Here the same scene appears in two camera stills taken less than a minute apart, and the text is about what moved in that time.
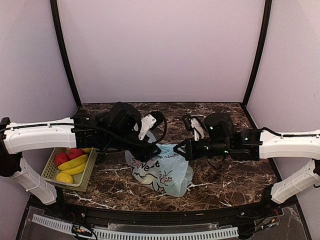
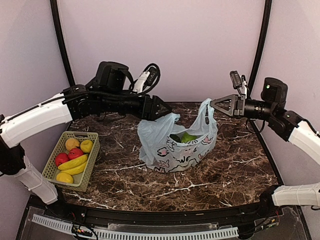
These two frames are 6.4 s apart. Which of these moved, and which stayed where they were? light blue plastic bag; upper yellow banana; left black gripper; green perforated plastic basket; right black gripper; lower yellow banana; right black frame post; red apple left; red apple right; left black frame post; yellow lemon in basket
Moved: right black gripper; light blue plastic bag; left black gripper
Stayed: right black frame post; red apple right; yellow lemon in basket; green perforated plastic basket; upper yellow banana; red apple left; lower yellow banana; left black frame post
